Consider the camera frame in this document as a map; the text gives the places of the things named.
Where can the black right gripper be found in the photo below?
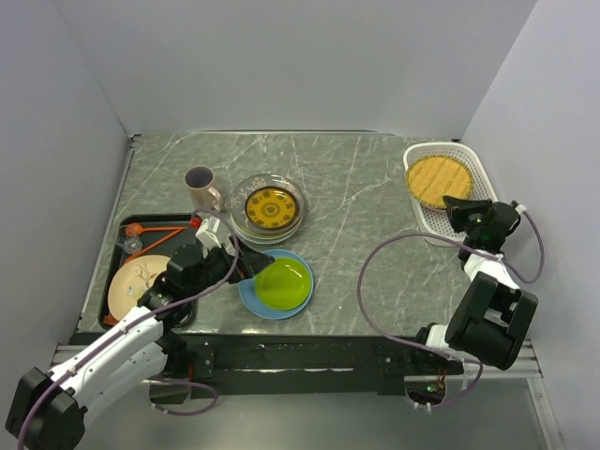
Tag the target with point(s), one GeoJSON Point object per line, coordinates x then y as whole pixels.
{"type": "Point", "coordinates": [458, 208]}

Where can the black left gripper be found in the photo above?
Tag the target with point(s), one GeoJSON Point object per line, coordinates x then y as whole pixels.
{"type": "Point", "coordinates": [248, 262]}

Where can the blue plastic plate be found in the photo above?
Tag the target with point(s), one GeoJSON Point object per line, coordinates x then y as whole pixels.
{"type": "Point", "coordinates": [253, 303]}

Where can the woven bamboo plate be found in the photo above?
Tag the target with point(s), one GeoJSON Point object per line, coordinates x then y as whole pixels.
{"type": "Point", "coordinates": [431, 178]}

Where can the lime green plate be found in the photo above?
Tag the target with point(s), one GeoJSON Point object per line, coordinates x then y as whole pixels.
{"type": "Point", "coordinates": [283, 285]}

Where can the yellow patterned plate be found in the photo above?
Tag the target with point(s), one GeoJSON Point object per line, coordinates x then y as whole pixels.
{"type": "Point", "coordinates": [271, 208]}

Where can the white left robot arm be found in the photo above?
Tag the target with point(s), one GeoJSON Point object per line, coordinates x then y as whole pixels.
{"type": "Point", "coordinates": [50, 409]}

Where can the clear glass plate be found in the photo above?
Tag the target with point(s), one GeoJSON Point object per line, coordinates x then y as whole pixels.
{"type": "Point", "coordinates": [254, 182]}

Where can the pink ceramic mug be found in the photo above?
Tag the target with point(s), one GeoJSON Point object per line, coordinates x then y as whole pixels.
{"type": "Point", "coordinates": [200, 182]}

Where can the clear glass small object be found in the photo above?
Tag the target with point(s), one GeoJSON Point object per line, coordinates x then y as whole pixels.
{"type": "Point", "coordinates": [131, 244]}

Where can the black plastic tray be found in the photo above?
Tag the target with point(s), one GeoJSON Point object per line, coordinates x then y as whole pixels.
{"type": "Point", "coordinates": [119, 257]}

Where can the cream painted plate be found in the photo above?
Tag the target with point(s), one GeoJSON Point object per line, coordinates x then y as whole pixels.
{"type": "Point", "coordinates": [131, 281]}

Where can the orange plastic chopsticks tool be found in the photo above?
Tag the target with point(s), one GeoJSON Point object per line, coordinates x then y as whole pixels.
{"type": "Point", "coordinates": [165, 233]}

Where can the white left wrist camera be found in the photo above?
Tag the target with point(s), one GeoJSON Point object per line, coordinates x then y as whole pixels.
{"type": "Point", "coordinates": [212, 234]}

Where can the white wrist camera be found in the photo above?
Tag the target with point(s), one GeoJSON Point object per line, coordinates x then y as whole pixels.
{"type": "Point", "coordinates": [518, 207]}
{"type": "Point", "coordinates": [212, 234]}

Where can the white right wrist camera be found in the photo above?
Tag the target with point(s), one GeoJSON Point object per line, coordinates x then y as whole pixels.
{"type": "Point", "coordinates": [518, 207]}

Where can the black table front frame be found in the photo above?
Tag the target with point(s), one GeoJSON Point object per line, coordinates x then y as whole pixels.
{"type": "Point", "coordinates": [282, 364]}

